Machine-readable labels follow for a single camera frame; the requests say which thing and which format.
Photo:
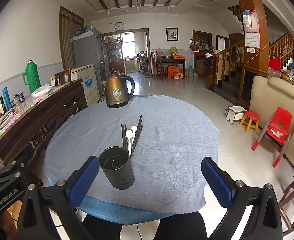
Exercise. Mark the white chest freezer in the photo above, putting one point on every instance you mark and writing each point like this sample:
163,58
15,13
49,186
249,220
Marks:
87,82

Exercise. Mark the glass display shelf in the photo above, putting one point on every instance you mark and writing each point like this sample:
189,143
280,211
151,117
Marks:
113,52

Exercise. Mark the white plastic bag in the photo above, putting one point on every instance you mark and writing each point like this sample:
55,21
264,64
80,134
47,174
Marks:
42,90

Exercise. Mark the dark wooden dining table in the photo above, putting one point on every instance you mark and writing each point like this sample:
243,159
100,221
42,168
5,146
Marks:
172,61

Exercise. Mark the dark green metal utensil holder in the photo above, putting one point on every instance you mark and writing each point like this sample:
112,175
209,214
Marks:
119,172

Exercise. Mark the person's leg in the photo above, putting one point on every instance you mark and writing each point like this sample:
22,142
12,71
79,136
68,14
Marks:
102,230
182,227

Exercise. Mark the orange carton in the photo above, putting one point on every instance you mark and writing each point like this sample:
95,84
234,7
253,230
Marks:
179,76
172,70

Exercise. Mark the patterned sideboard cover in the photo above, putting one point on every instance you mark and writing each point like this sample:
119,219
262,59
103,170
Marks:
29,102

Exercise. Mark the bundle of dark chopsticks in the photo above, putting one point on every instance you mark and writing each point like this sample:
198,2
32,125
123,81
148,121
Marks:
137,135

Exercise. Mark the grey refrigerator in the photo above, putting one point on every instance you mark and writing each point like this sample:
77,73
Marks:
85,52

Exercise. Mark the blue tablecloth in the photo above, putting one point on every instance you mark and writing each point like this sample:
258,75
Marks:
112,213

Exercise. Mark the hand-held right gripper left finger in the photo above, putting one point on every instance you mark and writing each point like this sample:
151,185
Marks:
83,182

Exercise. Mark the white plastic spoon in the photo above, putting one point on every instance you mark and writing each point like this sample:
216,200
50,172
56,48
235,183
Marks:
129,134
134,128

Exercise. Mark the red child chair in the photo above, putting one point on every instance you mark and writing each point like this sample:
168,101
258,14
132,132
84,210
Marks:
282,120

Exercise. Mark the beige sofa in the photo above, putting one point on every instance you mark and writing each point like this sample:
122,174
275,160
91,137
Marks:
269,95

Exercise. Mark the large water jug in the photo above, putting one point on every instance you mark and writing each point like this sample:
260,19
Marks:
191,72

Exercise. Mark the gold electric kettle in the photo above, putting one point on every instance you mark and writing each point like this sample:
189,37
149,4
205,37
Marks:
115,90

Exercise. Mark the small white stool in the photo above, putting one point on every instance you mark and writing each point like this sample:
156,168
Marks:
234,111

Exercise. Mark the brown curtain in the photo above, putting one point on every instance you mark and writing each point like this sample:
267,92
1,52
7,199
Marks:
68,37

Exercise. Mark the flat orange box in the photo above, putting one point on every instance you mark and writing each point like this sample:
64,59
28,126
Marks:
178,56

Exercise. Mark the carved wooden sideboard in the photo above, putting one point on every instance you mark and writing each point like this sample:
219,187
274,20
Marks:
44,120

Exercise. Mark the pink wall calendar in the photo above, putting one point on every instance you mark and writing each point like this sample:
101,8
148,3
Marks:
252,35

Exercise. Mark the wooden dining chair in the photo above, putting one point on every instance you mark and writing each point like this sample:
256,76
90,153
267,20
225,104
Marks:
155,65

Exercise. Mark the red and yellow stool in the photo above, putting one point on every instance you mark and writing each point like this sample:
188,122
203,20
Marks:
251,116

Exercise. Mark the round wall clock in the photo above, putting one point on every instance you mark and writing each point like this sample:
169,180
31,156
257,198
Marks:
119,26

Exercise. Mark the blue bottle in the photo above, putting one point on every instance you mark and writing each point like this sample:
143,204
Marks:
6,98

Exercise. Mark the wooden stair railing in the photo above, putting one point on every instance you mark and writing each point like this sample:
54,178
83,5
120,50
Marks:
227,55

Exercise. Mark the glass pendant lamp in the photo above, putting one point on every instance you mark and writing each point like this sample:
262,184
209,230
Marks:
167,5
108,11
137,7

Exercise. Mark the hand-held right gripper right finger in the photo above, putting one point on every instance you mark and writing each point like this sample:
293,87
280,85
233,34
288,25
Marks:
218,183

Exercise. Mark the wooden column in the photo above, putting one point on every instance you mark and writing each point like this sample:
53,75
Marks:
252,60

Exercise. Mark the framed wall picture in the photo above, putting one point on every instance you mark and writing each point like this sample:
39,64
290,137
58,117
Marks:
172,34

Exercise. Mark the grey tablecloth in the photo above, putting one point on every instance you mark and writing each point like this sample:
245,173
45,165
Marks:
167,142

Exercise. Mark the person's left leg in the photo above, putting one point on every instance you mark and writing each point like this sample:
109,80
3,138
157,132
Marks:
102,230

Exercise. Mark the person's right leg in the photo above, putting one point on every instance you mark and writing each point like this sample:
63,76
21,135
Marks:
182,227

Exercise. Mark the green thermos flask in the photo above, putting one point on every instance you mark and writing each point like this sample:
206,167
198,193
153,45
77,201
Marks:
33,76

